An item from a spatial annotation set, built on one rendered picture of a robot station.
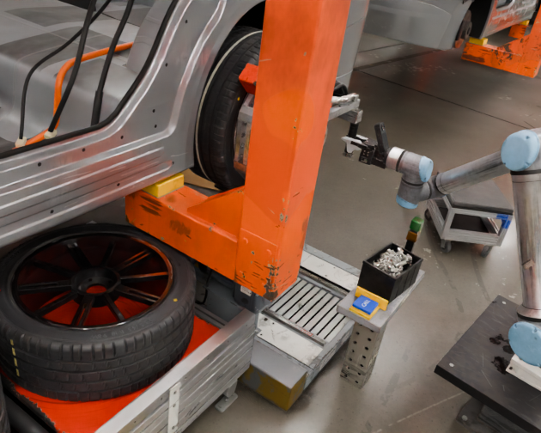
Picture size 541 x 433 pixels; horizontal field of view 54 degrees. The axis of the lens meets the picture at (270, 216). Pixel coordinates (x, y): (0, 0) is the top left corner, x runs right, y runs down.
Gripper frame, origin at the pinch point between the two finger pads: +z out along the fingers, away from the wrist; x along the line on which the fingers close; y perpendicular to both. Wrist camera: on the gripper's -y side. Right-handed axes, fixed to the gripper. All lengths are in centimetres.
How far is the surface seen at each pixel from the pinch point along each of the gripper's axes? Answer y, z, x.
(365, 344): 60, -42, -40
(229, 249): 19, 0, -76
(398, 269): 28, -44, -32
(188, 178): 82, 120, 41
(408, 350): 83, -53, -6
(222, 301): 62, 14, -56
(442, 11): -21, 46, 240
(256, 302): 53, -2, -56
